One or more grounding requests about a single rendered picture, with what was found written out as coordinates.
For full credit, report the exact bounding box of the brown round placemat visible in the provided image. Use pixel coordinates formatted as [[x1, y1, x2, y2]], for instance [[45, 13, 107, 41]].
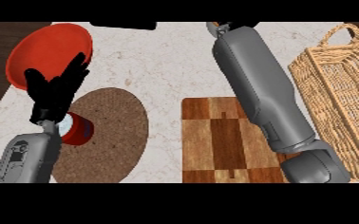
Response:
[[51, 87, 151, 184]]

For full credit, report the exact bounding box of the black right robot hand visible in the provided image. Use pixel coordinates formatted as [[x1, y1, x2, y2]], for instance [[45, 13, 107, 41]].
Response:
[[227, 21, 262, 29]]

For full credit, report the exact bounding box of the black appliance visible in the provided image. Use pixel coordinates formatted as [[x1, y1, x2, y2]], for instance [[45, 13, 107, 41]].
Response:
[[89, 21, 159, 31]]

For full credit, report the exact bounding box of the wicker basket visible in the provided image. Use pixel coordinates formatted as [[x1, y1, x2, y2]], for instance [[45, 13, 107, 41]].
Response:
[[287, 22, 359, 180]]

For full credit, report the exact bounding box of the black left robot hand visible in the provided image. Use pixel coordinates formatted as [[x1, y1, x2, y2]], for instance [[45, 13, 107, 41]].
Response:
[[23, 52, 92, 125]]

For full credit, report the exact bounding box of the wooden cutting board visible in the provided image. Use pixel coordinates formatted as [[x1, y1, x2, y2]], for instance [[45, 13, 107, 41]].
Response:
[[181, 96, 302, 184]]

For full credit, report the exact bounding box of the red bowl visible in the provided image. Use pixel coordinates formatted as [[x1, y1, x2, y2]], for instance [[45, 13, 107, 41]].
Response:
[[5, 23, 95, 91]]

